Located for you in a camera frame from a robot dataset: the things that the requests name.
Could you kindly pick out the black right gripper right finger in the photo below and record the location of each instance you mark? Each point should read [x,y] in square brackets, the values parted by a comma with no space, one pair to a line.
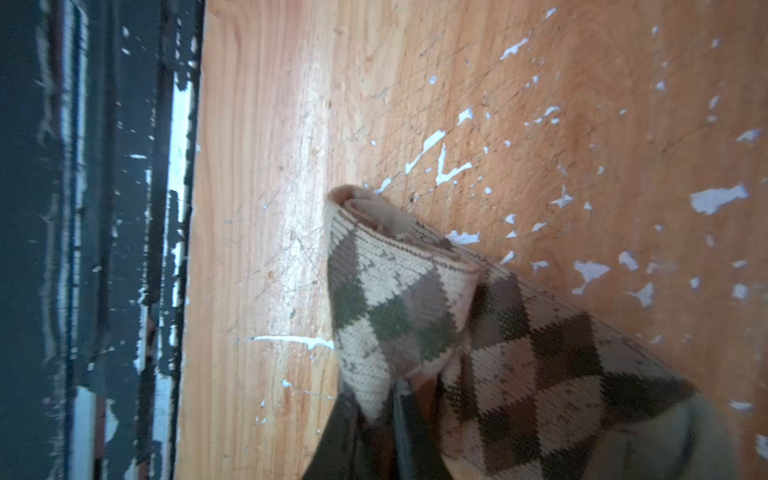
[417,456]

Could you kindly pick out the argyle brown green sock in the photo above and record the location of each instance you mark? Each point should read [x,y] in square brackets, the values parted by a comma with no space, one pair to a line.
[519,383]

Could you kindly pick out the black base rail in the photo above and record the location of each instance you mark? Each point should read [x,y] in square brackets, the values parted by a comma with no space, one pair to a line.
[99,107]

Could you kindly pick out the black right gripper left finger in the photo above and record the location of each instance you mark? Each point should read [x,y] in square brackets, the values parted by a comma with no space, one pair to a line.
[342,452]

